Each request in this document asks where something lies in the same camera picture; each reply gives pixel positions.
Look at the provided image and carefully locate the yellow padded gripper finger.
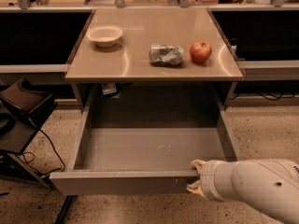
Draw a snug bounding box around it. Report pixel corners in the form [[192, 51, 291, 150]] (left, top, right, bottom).
[[187, 180, 206, 197], [191, 160, 206, 174]]

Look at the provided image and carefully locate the grey top drawer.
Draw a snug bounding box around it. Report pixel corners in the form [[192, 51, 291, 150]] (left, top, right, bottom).
[[49, 84, 242, 197]]

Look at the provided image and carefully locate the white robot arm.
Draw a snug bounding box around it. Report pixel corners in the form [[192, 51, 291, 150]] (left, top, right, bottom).
[[187, 159, 299, 224]]

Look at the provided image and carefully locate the small packet inside drawer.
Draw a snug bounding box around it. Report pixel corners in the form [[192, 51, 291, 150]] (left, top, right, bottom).
[[101, 83, 121, 97]]

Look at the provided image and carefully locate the grey drawer cabinet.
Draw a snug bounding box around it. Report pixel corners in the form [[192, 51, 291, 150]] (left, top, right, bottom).
[[65, 7, 243, 113]]

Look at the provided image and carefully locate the red apple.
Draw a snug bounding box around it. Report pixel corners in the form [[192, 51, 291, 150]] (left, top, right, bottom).
[[190, 41, 212, 63]]

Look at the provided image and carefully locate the crumpled silver chip bag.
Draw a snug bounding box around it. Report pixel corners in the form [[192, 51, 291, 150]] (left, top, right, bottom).
[[149, 44, 184, 66]]

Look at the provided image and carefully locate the white paper bowl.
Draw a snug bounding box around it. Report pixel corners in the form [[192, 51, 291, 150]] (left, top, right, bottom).
[[86, 25, 123, 48]]

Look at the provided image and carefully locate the black cable on floor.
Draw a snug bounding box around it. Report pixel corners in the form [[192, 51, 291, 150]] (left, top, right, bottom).
[[19, 128, 66, 176]]

